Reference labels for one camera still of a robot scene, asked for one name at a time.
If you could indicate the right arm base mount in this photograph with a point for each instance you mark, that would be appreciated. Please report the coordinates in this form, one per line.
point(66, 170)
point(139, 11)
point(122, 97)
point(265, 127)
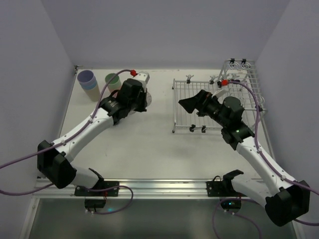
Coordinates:
point(221, 187)

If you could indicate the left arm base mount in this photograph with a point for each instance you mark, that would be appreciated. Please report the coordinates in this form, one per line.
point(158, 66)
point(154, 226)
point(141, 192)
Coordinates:
point(95, 198)

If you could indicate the white patterned mug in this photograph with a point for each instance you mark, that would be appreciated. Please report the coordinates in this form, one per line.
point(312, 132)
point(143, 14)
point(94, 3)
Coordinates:
point(148, 99)

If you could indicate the green plastic cup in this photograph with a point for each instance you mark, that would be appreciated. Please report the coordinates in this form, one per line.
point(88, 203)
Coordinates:
point(114, 82)

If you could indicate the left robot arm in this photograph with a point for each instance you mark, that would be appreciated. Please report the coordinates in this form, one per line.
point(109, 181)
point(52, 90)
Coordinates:
point(55, 159)

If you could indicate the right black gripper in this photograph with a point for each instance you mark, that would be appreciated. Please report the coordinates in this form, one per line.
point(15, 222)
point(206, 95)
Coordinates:
point(201, 102)

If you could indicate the lavender plastic cup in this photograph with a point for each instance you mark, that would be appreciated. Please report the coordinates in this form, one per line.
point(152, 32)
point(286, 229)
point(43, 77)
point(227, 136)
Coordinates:
point(85, 76)

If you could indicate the light blue plastic cup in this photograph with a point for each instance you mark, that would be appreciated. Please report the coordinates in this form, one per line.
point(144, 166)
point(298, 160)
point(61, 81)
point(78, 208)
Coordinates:
point(89, 85)

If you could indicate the aluminium mounting rail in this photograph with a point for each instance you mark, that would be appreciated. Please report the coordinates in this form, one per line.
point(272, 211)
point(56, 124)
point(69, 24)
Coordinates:
point(142, 189)

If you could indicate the beige plastic cup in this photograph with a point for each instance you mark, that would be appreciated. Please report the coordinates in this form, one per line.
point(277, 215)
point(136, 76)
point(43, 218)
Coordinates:
point(93, 94)

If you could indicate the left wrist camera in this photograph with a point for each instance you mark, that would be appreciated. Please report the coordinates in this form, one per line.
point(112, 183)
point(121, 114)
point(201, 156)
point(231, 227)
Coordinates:
point(143, 77)

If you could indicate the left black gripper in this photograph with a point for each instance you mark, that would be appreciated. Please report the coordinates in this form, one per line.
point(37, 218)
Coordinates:
point(142, 100)

